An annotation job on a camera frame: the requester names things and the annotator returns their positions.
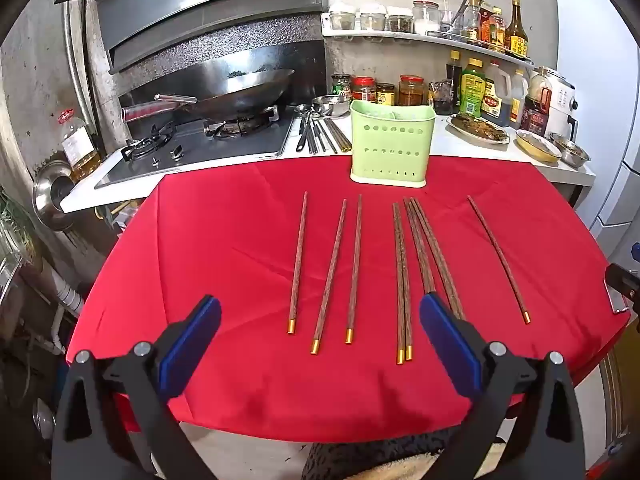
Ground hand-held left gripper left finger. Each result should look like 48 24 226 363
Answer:
50 294 223 480

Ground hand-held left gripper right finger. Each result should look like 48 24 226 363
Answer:
419 292 586 480

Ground green plastic chopstick holder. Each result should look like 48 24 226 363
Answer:
349 100 438 184

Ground red tablecloth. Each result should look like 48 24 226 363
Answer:
65 155 628 446

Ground steel bowl with food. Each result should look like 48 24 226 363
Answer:
547 132 592 167

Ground white drain pipe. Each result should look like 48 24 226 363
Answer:
42 260 86 356

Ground yellow rimmed steel bowl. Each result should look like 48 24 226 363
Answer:
515 129 563 163

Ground dark patterned cushion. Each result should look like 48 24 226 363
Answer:
300 430 506 480

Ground white kitchen appliance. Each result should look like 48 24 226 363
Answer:
537 66 581 141

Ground white refrigerator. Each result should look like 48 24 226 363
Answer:
552 0 640 226

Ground dark bottle red label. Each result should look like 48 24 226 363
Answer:
522 67 553 136

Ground white vinegar jug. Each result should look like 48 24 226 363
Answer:
510 67 530 128

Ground steel gas stove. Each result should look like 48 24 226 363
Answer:
95 110 296 190

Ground plate of cooked food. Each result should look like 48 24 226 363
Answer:
445 112 511 146

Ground steel pot lid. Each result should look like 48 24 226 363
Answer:
32 160 76 232

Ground large sauce jug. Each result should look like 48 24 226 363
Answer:
482 61 513 126

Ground plastic cooking oil bottle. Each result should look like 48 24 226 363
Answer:
57 108 101 181

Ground green plastic bottle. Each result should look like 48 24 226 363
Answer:
459 57 487 117

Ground bundle of steel chopsticks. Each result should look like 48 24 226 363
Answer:
307 115 352 155

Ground dark glass container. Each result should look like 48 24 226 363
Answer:
429 80 458 115

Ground steel ladle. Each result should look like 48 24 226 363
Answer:
294 104 314 152

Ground dark sauce bottle yellow label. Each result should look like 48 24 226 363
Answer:
505 0 530 58

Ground slim soy sauce bottle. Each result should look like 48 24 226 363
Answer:
445 50 463 111

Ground red lid brown paste jar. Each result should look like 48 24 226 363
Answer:
398 75 426 107

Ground steel wok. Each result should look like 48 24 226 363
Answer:
121 67 296 123

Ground red seasoning bottle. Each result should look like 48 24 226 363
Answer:
480 7 507 52

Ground empty steel bowl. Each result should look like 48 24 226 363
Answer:
312 94 352 117

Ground red lid sauce jar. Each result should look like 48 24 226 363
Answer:
351 76 377 103

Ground clear seasoning bottle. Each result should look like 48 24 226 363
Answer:
462 0 482 42

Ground glass cup with spoons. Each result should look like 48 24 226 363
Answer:
440 0 471 41

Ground clear glass jar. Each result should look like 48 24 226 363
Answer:
412 0 441 36

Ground spice jar white lid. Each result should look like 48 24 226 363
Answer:
386 7 415 34
329 5 361 32
360 5 388 32

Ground steel range hood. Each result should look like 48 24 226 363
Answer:
54 0 326 73

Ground metal wall pipe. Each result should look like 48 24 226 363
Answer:
62 0 97 126

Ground white wall shelf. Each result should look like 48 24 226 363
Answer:
322 27 536 68

